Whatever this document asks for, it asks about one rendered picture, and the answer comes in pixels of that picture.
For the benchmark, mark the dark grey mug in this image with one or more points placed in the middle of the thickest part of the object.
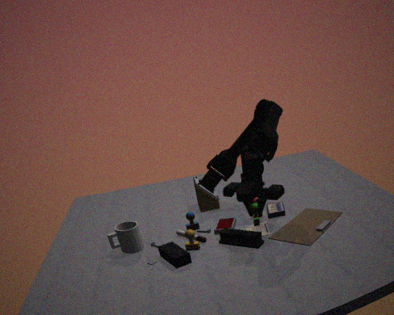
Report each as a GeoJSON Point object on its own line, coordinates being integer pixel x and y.
{"type": "Point", "coordinates": [129, 236]}

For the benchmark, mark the cream inspection card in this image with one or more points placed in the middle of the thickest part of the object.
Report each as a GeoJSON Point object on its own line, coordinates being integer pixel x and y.
{"type": "Point", "coordinates": [261, 228]}

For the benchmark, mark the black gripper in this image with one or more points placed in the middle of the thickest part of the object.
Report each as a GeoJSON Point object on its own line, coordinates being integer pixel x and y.
{"type": "Point", "coordinates": [274, 192]}

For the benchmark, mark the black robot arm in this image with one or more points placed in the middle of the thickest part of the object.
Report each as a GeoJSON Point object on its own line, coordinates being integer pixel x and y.
{"type": "Point", "coordinates": [259, 138]}

